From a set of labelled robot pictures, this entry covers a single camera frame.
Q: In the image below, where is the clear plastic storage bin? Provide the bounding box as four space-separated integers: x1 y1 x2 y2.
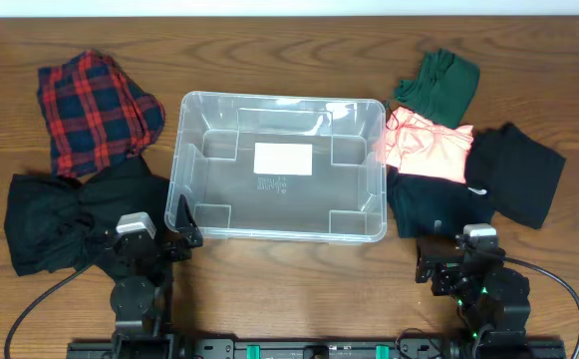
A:
164 91 388 243

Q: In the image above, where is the black gathered garment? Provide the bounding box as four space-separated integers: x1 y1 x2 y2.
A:
4 157 169 280

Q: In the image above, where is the black garment with tag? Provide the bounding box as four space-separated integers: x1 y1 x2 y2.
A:
464 123 566 229

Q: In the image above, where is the red navy plaid shirt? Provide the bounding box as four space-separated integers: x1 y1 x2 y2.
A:
37 50 165 178

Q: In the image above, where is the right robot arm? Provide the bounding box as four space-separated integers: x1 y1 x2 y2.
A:
416 234 531 349

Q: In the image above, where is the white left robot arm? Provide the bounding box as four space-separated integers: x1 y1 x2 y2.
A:
110 195 203 358

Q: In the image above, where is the dark teal folded garment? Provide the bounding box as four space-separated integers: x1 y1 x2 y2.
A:
387 168 495 238

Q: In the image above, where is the coral pink folded garment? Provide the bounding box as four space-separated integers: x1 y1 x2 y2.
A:
385 107 474 184

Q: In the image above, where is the white label in bin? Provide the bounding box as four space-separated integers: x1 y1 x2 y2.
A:
253 143 313 176

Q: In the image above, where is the dark green folded garment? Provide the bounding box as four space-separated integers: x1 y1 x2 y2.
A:
395 49 480 129

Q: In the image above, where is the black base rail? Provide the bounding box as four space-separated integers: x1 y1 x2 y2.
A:
66 337 566 359

